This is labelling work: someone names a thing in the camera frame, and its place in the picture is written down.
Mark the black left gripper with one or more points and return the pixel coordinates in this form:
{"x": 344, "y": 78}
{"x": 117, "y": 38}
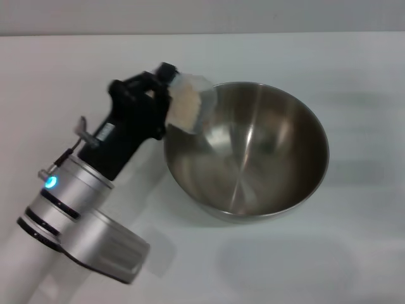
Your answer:
{"x": 126, "y": 126}

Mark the white rice grains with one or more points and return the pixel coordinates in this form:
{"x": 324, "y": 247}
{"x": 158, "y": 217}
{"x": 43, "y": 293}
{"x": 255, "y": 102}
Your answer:
{"x": 186, "y": 106}

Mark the clear plastic measuring cup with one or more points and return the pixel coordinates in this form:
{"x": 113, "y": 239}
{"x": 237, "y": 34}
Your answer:
{"x": 196, "y": 101}

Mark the stainless steel bowl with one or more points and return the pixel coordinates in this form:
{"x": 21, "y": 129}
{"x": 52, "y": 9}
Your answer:
{"x": 253, "y": 158}

